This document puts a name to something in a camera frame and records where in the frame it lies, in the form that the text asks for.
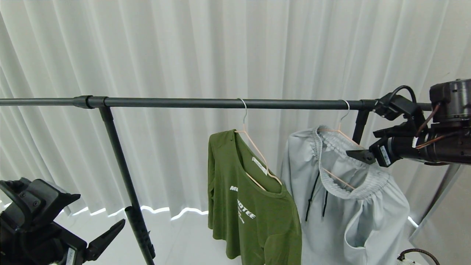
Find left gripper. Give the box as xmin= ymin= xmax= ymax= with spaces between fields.
xmin=0 ymin=219 xmax=126 ymax=265

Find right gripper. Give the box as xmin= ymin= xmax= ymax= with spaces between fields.
xmin=345 ymin=135 xmax=431 ymax=168

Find pink clothes hanger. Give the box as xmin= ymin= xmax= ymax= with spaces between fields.
xmin=317 ymin=100 xmax=364 ymax=191
xmin=235 ymin=98 xmax=283 ymax=192

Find pale grey shorts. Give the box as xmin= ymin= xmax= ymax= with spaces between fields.
xmin=281 ymin=126 xmax=411 ymax=265

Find green printed shirt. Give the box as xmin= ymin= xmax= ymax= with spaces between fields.
xmin=207 ymin=129 xmax=303 ymax=265

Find white laundry basket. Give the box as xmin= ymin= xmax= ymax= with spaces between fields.
xmin=396 ymin=248 xmax=441 ymax=265

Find black clothes rack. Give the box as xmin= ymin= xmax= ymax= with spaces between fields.
xmin=0 ymin=95 xmax=433 ymax=265

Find white curtain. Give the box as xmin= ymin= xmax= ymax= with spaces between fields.
xmin=0 ymin=0 xmax=471 ymax=221

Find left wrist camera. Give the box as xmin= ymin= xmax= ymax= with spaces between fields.
xmin=0 ymin=177 xmax=81 ymax=236

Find black cable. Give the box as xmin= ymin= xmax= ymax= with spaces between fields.
xmin=387 ymin=85 xmax=418 ymax=107

